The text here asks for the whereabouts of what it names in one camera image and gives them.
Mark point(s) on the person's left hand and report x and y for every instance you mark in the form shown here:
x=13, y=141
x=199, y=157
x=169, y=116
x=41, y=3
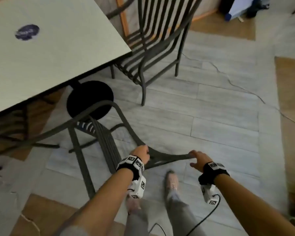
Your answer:
x=140, y=153

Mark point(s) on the person's right hand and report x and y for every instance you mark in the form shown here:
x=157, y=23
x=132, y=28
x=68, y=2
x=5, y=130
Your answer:
x=200, y=160

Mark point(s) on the dark metal slatted chair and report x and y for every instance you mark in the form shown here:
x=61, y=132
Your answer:
x=143, y=90
x=81, y=162

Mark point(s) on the person's left forearm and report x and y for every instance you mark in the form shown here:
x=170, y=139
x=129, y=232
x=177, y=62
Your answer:
x=105, y=201

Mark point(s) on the person's right forearm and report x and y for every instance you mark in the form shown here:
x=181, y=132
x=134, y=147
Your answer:
x=248, y=206

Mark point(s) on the person's right shoe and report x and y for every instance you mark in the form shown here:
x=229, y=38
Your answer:
x=172, y=181

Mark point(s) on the person's right leg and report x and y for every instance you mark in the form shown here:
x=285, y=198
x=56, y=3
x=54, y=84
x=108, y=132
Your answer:
x=182, y=216

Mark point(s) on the person's leg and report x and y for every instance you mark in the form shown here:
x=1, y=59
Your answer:
x=182, y=216
x=137, y=226

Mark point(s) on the person's left leg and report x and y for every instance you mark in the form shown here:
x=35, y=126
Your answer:
x=137, y=226

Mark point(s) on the person's grey shirt sleeve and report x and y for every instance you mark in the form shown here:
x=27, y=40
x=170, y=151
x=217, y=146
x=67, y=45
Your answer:
x=75, y=232

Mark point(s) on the white square table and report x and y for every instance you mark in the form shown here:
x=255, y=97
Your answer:
x=64, y=58

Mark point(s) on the orange wooden railing with netting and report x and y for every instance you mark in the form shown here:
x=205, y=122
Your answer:
x=123, y=19

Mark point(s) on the black bag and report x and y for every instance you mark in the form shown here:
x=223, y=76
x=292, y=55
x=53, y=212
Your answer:
x=226, y=4

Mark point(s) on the white board with blue edge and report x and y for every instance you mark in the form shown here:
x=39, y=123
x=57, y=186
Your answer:
x=241, y=6

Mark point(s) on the small black object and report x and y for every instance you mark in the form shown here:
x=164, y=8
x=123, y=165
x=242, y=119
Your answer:
x=254, y=9

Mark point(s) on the blue round sticker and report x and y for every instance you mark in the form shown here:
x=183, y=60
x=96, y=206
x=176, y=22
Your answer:
x=27, y=32

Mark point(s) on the black wristband with white camera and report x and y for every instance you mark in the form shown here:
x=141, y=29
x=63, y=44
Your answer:
x=211, y=174
x=127, y=168

